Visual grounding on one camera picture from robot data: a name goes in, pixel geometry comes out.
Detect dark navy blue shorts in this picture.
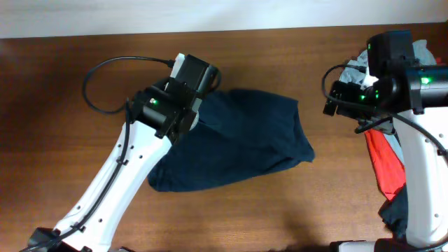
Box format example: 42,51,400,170
148,90,315,193

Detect red garment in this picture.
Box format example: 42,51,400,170
364,129,406,201

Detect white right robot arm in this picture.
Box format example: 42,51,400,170
323,31,447,251

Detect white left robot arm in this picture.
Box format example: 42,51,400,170
26,53,221,251

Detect black garment in pile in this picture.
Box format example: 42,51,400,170
378,185,408,239

